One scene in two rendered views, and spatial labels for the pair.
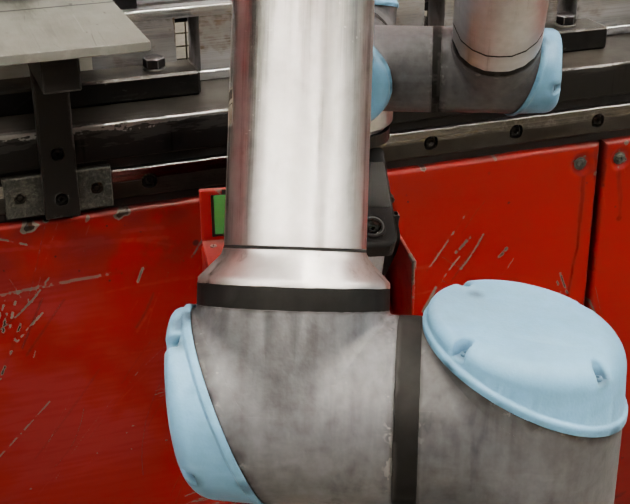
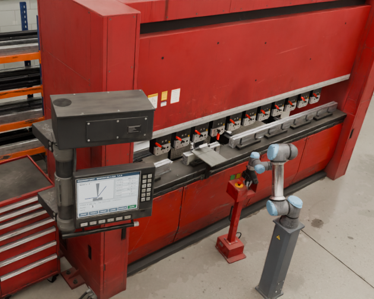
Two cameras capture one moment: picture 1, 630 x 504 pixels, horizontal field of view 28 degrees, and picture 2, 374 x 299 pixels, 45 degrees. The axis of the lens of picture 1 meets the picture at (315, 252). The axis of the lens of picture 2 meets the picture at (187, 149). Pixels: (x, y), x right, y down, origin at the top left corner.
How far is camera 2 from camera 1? 2.89 m
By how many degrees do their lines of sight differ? 22
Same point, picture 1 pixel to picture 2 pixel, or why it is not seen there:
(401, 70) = (265, 167)
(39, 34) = (213, 159)
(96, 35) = (219, 158)
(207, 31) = (216, 148)
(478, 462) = (294, 210)
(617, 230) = not seen: hidden behind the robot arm
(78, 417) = (201, 202)
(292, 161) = (280, 190)
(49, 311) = (202, 190)
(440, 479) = (291, 212)
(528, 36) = not seen: hidden behind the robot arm
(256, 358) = (279, 205)
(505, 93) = not seen: hidden behind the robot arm
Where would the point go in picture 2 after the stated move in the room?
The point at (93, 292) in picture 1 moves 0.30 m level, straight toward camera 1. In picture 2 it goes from (206, 186) to (226, 206)
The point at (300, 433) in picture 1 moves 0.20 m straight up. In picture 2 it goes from (282, 210) to (288, 188)
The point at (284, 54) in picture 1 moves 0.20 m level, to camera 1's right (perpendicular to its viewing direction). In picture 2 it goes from (279, 181) to (302, 178)
